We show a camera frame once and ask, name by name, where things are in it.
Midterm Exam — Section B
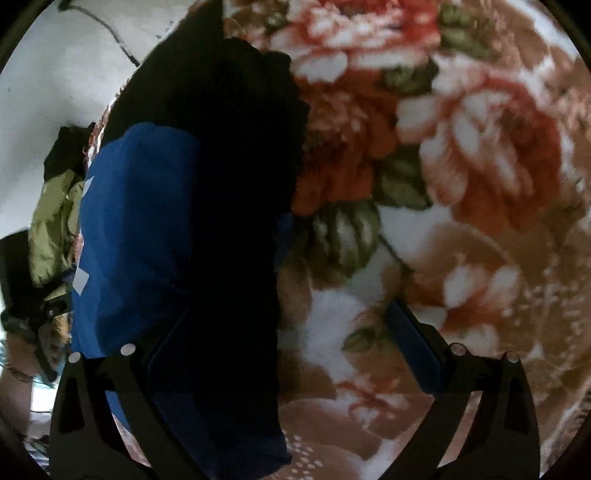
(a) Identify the person's left forearm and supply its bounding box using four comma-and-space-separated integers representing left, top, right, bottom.
0, 339, 40, 441

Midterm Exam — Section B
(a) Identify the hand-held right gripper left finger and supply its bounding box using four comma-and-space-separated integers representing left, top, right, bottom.
48, 311, 205, 480

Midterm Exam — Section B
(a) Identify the olive green jacket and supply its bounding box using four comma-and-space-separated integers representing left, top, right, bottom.
28, 168, 87, 288

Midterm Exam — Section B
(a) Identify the multicoloured cloth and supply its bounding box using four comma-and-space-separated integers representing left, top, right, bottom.
22, 431, 52, 464

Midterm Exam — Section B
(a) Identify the beaded bracelet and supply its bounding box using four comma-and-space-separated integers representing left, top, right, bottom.
4, 364, 35, 385

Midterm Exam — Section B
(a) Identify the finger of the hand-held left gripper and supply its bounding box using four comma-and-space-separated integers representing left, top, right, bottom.
41, 294, 74, 320

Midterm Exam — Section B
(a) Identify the blue and black jacket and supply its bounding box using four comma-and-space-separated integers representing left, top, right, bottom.
71, 0, 311, 480

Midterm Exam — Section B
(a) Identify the black garment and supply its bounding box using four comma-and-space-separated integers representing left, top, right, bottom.
43, 122, 97, 182

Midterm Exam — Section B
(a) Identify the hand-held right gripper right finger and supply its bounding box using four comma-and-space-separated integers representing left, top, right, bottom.
385, 299, 541, 480

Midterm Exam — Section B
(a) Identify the grey power cable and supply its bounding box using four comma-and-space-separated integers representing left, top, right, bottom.
58, 0, 140, 68

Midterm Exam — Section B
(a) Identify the floral fleece blanket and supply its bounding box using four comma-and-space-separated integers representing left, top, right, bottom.
85, 0, 591, 480

